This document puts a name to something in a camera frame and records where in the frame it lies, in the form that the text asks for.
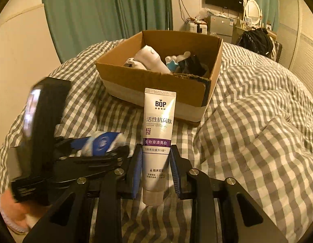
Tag blue and white tube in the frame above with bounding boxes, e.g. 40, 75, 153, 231
82, 132, 124, 156

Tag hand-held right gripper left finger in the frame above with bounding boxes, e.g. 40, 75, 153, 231
22, 144, 143, 243

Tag wall cables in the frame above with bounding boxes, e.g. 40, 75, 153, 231
178, 0, 195, 22

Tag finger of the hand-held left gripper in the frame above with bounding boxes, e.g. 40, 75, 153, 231
49, 145, 130, 185
55, 135, 96, 157

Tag checked grey white blanket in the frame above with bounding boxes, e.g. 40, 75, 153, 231
0, 40, 313, 243

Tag clear plastic bag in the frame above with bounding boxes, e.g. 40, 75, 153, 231
194, 7, 210, 23

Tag pale blue rounded device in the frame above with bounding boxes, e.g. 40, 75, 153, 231
134, 45, 173, 74

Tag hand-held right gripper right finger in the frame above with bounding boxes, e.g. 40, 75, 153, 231
170, 145, 288, 243

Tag grey small fridge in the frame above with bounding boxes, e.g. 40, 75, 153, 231
209, 15, 234, 37

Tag wooden dressing table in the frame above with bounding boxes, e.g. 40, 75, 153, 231
235, 25, 277, 41

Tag white and blue cloth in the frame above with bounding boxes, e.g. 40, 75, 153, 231
165, 51, 191, 72

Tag black glossy container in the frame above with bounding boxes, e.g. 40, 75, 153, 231
178, 55, 210, 77

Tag white toothpaste tube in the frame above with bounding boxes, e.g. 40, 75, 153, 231
142, 88, 176, 206

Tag white suitcase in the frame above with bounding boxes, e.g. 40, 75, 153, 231
186, 22, 207, 33

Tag white louvred wardrobe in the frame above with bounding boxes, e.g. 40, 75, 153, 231
275, 0, 313, 92

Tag brown cardboard box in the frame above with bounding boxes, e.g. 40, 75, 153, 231
95, 30, 223, 127

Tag green curtain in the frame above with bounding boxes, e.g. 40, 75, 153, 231
113, 0, 173, 41
41, 0, 119, 64

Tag black backpack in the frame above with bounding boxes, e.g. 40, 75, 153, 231
237, 28, 273, 57

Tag person's left forearm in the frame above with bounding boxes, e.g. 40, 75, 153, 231
0, 190, 38, 234

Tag white oval mirror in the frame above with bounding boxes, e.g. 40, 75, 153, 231
244, 0, 263, 27

